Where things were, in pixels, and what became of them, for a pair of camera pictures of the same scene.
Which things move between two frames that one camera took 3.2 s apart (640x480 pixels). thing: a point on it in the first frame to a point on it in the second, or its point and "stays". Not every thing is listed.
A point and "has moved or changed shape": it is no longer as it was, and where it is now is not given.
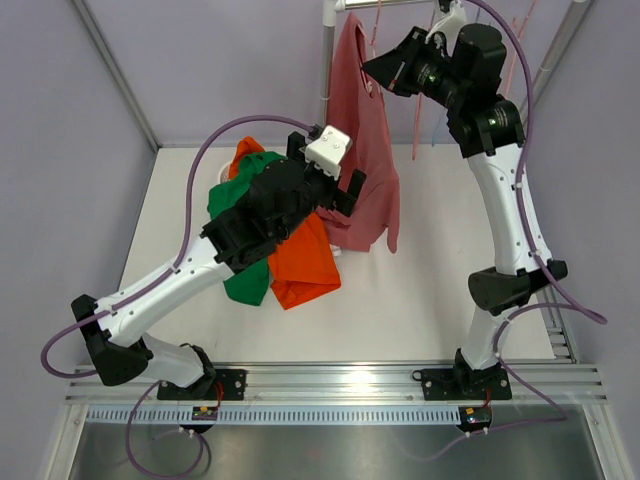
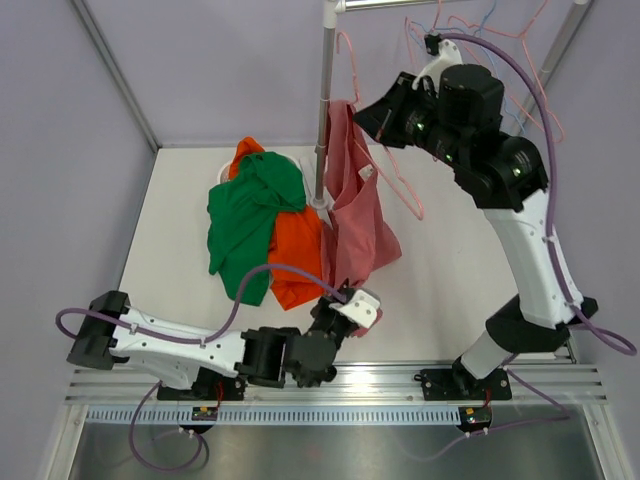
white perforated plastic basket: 223,171 stays
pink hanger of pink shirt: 368,83 to 388,178
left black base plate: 214,384 stays
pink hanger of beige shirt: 515,25 to 521,35
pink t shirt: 365,118 has moved or changed shape
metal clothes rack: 570,20 stays
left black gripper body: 325,191 to 330,321
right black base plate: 450,384 stays
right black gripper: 394,68 to 382,119
